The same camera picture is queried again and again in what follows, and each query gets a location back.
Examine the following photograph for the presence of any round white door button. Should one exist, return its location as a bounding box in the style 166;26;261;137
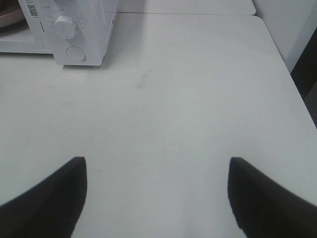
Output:
66;46;86;61

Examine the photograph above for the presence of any pink round plate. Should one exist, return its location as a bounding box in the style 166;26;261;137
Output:
0;1;25;28

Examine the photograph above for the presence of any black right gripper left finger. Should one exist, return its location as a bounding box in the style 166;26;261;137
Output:
0;157;87;238

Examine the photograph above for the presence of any lower white timer knob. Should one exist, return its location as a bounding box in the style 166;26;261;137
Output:
53;15;81;40

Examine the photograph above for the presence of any white microwave oven body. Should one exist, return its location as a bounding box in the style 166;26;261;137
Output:
0;0;118;66

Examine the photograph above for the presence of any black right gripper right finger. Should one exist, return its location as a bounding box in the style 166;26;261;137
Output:
227;157;317;238

